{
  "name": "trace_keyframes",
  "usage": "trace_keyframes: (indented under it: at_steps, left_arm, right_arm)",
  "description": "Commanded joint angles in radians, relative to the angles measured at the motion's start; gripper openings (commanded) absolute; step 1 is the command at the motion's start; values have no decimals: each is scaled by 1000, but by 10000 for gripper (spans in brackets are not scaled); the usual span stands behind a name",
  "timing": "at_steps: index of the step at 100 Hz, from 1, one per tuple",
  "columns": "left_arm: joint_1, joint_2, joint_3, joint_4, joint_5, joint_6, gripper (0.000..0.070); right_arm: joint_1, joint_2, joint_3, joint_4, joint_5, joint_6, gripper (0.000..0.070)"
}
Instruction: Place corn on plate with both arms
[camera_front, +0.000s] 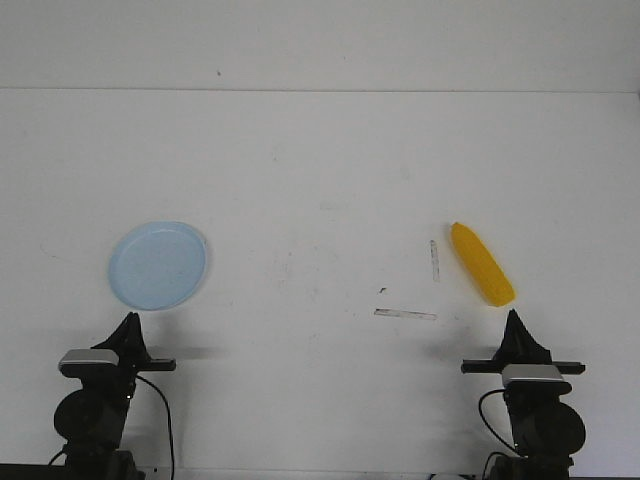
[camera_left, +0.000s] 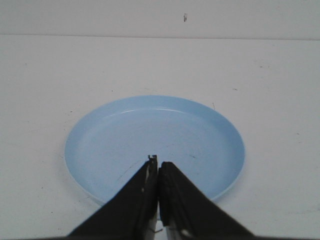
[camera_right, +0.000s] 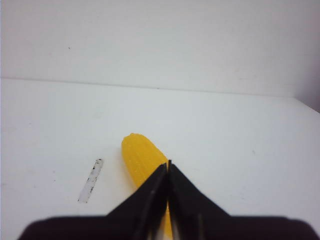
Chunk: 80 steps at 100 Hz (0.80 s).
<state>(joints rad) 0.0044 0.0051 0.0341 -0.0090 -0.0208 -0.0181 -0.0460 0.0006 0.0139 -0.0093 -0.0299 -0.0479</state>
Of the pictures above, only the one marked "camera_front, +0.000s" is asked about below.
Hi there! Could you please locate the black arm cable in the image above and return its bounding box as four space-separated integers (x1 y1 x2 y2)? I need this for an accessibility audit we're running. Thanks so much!
133 374 175 476
477 389 516 451

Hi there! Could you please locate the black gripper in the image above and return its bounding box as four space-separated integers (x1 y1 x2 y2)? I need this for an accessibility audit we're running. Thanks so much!
460 309 586 375
89 312 176 383

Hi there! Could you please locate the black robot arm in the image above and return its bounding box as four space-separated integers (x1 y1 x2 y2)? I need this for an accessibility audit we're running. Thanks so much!
461 309 586 479
53 312 176 479

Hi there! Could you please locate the yellow corn cob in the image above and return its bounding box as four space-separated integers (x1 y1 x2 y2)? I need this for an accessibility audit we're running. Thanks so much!
450 222 516 307

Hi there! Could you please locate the light blue round plate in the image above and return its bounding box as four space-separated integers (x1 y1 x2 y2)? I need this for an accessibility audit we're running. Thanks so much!
107 221 208 311

